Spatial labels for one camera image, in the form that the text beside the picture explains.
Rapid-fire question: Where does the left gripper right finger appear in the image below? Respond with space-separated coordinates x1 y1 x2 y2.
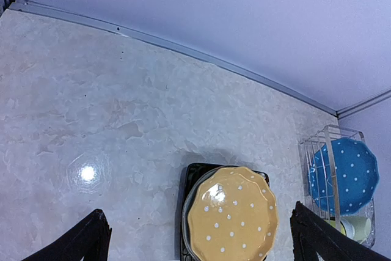
290 201 388 261

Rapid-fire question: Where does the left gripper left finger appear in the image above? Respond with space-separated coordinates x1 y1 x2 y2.
25 209 112 261

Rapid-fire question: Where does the blue polka dot plate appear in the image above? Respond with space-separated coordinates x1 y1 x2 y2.
308 137 379 215

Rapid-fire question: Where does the orange polka dot plate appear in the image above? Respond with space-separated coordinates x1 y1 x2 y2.
186 166 279 261

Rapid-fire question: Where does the light green floral plate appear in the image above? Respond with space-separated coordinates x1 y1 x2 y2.
180 163 223 260

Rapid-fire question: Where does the black square floral plate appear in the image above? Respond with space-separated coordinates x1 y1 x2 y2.
177 163 270 261

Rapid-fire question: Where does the yellow-green bowl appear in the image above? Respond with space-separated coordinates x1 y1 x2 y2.
326 218 356 239

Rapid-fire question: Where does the pale green mug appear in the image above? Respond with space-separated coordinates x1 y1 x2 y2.
340 216 371 244

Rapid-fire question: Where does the metal wire dish rack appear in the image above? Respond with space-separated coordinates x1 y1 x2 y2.
299 125 379 248

